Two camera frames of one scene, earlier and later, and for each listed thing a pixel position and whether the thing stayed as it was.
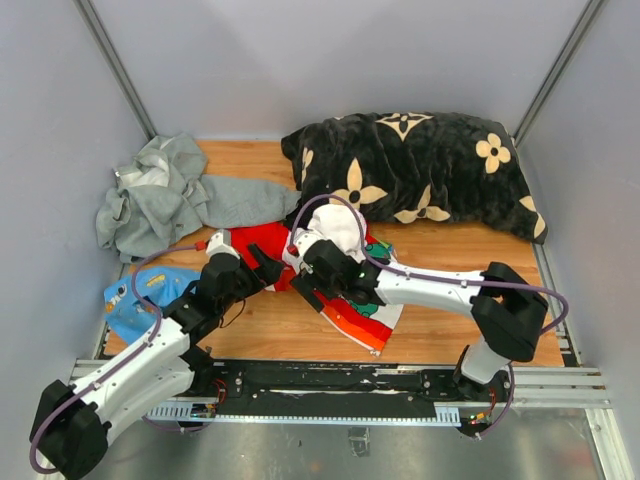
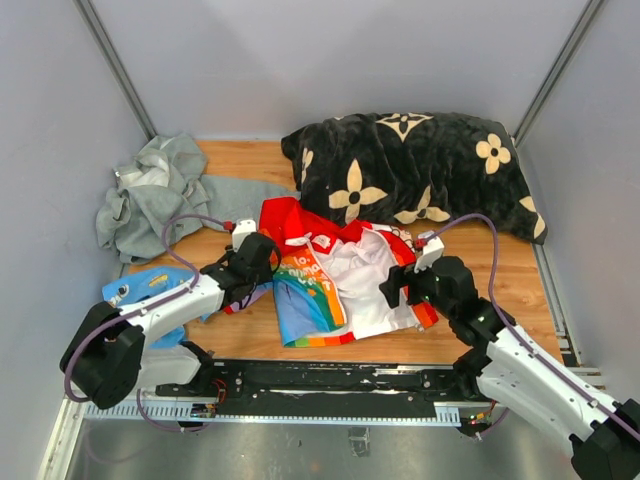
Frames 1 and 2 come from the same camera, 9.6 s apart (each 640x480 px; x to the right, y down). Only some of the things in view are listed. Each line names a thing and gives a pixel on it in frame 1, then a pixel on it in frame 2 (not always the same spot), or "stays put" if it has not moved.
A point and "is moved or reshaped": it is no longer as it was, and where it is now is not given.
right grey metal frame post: (593, 10) stays put
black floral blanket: (415, 167) stays put
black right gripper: (304, 285) -> (401, 276)
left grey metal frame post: (96, 28) stays put
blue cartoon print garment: (127, 316) stays put
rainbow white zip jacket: (367, 320) is moved or reshaped
